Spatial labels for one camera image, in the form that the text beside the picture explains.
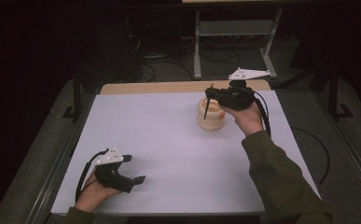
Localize wooden table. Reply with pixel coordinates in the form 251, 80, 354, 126
100, 79, 271, 95

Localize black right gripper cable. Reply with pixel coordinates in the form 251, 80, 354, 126
253, 91, 272, 138

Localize metal frame rail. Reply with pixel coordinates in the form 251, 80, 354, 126
312, 91, 361, 200
32, 92, 96, 224

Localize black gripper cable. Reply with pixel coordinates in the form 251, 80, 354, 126
253, 91, 272, 138
75, 148, 110, 203

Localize dark pen with orange end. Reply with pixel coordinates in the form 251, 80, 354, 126
203, 82, 215, 120

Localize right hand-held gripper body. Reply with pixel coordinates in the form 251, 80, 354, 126
214, 67, 271, 112

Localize black stand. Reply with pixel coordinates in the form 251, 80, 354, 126
62, 69, 83, 121
327, 68, 355, 121

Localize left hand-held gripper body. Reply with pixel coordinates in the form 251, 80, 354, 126
93, 146, 136, 194

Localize cream ringed pen holder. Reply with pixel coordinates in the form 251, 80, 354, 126
197, 96, 227, 132

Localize person's left hand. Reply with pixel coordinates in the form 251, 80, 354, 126
74, 172, 123, 214

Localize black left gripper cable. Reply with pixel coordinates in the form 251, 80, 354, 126
75, 148, 110, 203

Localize person's right hand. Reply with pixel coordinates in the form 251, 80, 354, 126
219, 101, 265, 138

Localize white metal desk frame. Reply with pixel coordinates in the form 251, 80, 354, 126
192, 7, 284, 80

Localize black floor cable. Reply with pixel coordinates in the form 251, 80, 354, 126
289, 126, 331, 186

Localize tangle of floor cables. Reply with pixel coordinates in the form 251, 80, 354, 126
128, 34, 195, 83

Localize white board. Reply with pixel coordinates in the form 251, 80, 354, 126
50, 90, 322, 217

